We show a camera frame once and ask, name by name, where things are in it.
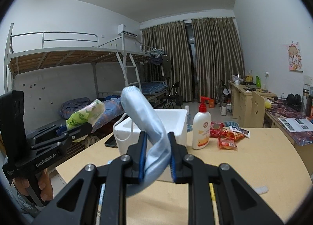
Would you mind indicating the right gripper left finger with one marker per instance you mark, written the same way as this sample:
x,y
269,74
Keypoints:
x,y
98,189

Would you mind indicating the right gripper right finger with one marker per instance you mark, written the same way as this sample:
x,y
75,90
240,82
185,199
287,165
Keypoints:
x,y
236,201

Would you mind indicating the green plastic snack wrapper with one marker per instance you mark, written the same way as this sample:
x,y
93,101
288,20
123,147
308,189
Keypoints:
x,y
88,114

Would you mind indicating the light blue face mask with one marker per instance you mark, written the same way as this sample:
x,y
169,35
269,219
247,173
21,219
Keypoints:
x,y
142,114

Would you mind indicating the white foam tube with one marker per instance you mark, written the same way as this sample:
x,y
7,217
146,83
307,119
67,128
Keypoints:
x,y
261,190

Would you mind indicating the yellow foam fruit net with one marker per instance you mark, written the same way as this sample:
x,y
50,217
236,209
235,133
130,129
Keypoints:
x,y
212,192

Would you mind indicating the person's left hand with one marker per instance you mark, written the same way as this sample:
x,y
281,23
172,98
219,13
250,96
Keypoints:
x,y
44,183

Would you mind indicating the red snack packet front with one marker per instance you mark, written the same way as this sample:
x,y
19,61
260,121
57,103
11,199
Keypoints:
x,y
229,144

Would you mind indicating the black smartphone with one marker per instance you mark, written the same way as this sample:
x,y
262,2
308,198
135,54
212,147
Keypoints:
x,y
111,142

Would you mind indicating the red snack packet pile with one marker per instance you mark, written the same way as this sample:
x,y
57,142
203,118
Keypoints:
x,y
232,131

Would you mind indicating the metal bunk bed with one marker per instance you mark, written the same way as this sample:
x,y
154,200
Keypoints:
x,y
52,67

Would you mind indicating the white styrofoam box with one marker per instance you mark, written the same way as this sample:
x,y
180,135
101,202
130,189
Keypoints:
x,y
174,120

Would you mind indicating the white lotion pump bottle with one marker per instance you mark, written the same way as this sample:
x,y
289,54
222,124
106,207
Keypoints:
x,y
201,126

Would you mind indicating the printed paper sheet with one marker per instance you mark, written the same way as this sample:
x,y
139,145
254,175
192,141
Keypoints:
x,y
297,125

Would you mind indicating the blue plaid quilt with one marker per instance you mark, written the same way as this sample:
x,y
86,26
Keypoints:
x,y
112,103

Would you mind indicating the wooden smiley chair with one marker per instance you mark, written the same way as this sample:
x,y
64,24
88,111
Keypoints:
x,y
257,111

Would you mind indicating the wooden desk with drawers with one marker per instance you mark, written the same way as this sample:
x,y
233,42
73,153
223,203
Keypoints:
x,y
241,104

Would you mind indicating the black headphones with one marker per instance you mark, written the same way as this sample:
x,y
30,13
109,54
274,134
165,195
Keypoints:
x,y
294,101

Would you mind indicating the green plastic item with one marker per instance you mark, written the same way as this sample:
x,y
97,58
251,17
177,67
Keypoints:
x,y
258,82

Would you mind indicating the steel thermos flask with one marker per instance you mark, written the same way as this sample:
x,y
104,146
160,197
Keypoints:
x,y
305,97

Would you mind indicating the black folding chair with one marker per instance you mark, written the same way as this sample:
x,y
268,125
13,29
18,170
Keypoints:
x,y
173,97

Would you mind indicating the brown window curtains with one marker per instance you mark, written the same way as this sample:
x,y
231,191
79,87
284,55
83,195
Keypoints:
x,y
200,55

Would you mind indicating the white air conditioner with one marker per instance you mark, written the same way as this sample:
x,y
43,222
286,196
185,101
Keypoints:
x,y
122,29

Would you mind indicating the anime girl wall poster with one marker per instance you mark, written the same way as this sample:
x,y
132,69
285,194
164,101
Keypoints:
x,y
294,57

